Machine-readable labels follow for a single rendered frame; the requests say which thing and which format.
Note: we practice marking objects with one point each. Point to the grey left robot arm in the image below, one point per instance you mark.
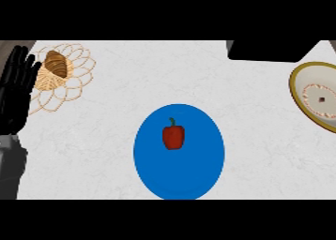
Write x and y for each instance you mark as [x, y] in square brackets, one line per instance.
[5, 168]

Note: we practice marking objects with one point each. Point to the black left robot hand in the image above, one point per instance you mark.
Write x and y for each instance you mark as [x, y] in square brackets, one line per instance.
[10, 93]

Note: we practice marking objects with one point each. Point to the wicker basket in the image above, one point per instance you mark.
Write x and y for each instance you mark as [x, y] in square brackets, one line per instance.
[60, 78]

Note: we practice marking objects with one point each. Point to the black appliance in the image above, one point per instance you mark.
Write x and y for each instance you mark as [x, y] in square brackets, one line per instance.
[273, 50]

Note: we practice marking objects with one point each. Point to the blue plate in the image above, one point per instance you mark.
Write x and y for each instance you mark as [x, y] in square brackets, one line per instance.
[179, 152]

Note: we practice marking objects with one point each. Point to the white bowl with gold rim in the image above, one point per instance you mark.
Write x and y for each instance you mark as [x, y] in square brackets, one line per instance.
[321, 97]

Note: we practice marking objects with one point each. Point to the red bell pepper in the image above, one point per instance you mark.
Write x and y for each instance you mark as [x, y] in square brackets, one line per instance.
[174, 136]

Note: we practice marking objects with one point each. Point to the brown croissant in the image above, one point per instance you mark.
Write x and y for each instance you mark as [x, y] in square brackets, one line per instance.
[57, 64]

